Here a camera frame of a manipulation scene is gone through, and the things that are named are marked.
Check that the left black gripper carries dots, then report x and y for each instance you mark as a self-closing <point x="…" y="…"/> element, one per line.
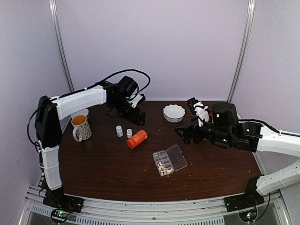
<point x="132" y="116"/>

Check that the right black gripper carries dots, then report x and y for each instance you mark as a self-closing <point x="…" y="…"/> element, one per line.
<point x="187" y="131"/>

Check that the shorter small white bottle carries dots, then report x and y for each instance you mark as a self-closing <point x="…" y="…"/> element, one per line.
<point x="129" y="133"/>

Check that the orange pill bottle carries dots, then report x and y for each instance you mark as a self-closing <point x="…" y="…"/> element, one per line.
<point x="137" y="139"/>

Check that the clear plastic pill organizer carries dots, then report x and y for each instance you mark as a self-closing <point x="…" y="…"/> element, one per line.
<point x="172" y="158"/>

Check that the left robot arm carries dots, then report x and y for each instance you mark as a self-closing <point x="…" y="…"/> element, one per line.
<point x="123" y="96"/>

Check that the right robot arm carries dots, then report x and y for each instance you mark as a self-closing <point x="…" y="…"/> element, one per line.
<point x="220" y="125"/>

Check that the white pills in organizer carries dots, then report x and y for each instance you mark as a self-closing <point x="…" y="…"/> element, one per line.
<point x="161" y="167"/>

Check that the beige pills in organizer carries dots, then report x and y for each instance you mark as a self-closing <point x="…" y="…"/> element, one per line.
<point x="166" y="172"/>

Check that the white fluted bowl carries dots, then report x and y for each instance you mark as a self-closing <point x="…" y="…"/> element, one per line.
<point x="173" y="113"/>

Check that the taller small white bottle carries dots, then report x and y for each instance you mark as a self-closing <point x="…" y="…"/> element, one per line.
<point x="119" y="130"/>

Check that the white floral mug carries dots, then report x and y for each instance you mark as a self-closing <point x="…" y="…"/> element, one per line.
<point x="81" y="128"/>

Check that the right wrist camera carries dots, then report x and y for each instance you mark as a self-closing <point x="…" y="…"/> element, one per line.
<point x="199" y="110"/>

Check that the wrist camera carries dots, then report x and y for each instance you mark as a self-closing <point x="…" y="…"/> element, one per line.
<point x="137" y="100"/>
<point x="199" y="110"/>

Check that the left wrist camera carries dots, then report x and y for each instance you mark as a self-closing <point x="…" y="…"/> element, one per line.
<point x="137" y="100"/>

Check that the front aluminium rail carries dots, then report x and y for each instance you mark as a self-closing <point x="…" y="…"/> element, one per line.
<point x="198" y="212"/>

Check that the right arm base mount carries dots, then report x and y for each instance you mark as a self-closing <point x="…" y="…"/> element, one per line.
<point x="249" y="199"/>

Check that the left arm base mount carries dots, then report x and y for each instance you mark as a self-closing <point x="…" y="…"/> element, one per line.
<point x="63" y="205"/>

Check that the right aluminium frame post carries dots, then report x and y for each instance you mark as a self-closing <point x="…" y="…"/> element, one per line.
<point x="243" y="48"/>

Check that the aluminium frame post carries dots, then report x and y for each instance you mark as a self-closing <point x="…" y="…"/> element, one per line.
<point x="59" y="40"/>
<point x="243" y="48"/>

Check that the left aluminium frame post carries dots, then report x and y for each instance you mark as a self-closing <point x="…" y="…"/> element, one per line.
<point x="59" y="40"/>

